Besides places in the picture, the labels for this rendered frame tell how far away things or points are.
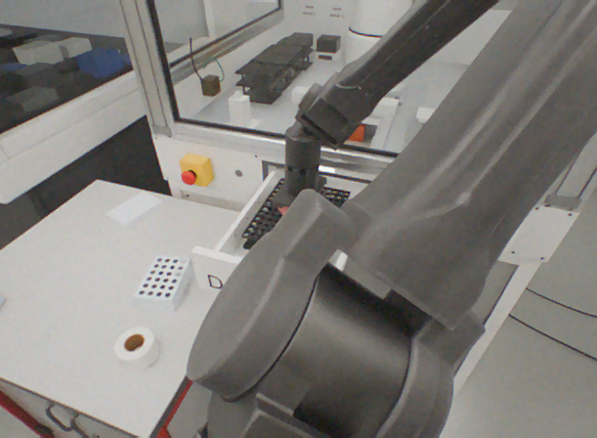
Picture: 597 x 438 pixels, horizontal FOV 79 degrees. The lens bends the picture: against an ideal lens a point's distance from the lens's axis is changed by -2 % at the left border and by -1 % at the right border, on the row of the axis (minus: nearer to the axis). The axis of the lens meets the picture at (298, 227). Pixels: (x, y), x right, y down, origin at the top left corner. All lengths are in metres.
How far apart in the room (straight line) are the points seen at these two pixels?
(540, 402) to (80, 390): 1.54
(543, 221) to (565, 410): 1.03
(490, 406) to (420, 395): 1.51
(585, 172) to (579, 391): 1.17
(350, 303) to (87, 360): 0.72
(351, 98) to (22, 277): 0.85
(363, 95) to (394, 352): 0.37
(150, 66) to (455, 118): 0.87
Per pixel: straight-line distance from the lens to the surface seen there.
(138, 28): 0.97
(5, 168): 1.24
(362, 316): 0.16
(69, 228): 1.15
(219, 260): 0.68
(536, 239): 0.95
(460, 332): 0.19
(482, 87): 0.18
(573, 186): 0.88
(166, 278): 0.85
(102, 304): 0.91
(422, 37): 0.42
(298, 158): 0.57
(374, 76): 0.46
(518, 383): 1.78
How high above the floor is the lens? 1.40
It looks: 41 degrees down
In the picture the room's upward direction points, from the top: straight up
